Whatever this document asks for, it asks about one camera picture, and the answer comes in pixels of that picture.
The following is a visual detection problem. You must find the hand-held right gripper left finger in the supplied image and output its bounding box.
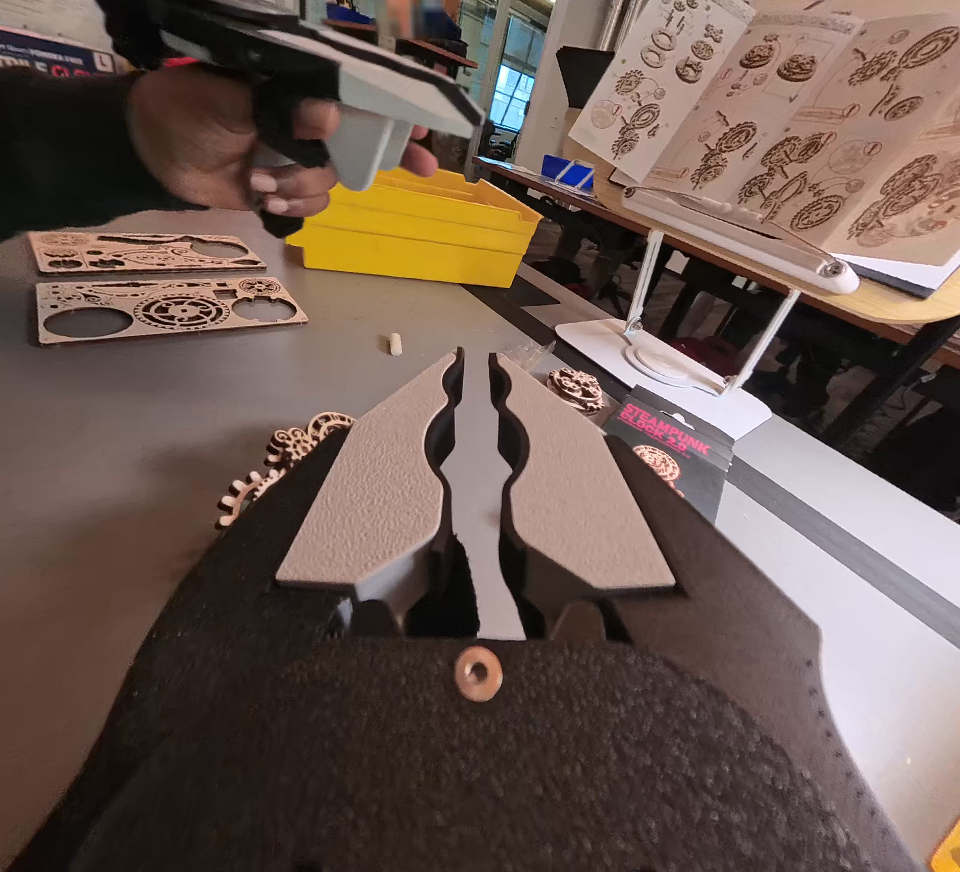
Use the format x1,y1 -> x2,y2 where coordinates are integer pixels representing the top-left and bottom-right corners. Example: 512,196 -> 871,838
274,349 -> 465,635

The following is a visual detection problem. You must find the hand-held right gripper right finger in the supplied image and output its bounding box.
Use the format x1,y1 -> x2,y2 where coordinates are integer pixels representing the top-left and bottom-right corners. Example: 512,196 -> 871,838
489,351 -> 678,638

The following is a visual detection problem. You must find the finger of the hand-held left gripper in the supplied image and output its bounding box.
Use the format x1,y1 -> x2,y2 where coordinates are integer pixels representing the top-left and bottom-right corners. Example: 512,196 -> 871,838
298,23 -> 487,141

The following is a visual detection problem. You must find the wooden gear assembly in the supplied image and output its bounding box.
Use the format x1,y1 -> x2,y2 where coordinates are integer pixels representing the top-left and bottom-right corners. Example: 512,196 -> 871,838
216,410 -> 355,532

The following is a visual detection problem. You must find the person's left forearm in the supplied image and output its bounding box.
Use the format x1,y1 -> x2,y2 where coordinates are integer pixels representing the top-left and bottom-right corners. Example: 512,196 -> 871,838
0,65 -> 181,239

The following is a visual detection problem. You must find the person's left hand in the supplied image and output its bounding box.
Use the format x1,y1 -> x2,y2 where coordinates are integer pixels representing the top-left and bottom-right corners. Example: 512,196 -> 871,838
126,65 -> 441,219

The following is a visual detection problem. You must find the black puzzle box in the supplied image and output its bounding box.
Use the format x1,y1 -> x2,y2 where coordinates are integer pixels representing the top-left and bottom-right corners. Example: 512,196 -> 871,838
603,384 -> 736,524

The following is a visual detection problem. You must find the small round wooden gear stack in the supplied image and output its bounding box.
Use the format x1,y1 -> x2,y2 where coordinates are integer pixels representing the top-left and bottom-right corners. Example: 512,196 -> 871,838
546,365 -> 606,414

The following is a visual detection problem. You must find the white book stand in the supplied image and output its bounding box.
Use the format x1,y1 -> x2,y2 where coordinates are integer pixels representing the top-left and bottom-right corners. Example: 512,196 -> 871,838
555,159 -> 960,438

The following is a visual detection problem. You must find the clear plastic bag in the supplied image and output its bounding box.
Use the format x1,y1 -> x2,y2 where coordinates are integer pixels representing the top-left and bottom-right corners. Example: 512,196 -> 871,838
498,341 -> 558,371

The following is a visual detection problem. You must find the small blue bin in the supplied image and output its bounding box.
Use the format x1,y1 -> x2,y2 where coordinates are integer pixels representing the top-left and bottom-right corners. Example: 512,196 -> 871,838
541,153 -> 595,192

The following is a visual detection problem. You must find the blue glove box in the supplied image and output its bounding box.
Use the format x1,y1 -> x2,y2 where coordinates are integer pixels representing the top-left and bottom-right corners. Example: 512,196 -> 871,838
0,24 -> 117,74

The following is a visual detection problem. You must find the wooden puzzle sheet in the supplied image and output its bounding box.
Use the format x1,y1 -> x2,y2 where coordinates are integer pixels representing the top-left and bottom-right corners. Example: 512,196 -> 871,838
35,276 -> 309,348
28,230 -> 267,275

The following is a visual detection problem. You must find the large folded instruction sheet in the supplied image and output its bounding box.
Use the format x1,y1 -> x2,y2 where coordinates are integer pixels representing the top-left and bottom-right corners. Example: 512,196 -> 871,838
645,0 -> 960,269

